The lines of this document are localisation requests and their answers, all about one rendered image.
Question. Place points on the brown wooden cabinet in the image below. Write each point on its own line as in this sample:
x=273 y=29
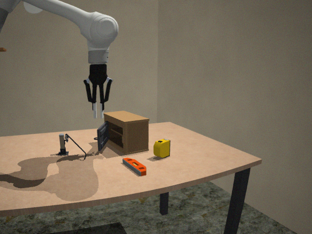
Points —
x=127 y=132

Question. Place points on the yellow tape measure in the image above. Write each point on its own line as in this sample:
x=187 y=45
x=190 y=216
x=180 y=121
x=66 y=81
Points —
x=162 y=148

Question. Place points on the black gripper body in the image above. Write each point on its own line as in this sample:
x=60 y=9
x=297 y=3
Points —
x=96 y=71

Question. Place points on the orange spirit level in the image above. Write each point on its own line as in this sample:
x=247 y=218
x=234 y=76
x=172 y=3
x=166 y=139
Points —
x=135 y=166

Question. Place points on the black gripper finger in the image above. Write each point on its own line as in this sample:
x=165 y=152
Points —
x=102 y=99
x=92 y=98

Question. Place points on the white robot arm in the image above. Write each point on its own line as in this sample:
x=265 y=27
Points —
x=100 y=30

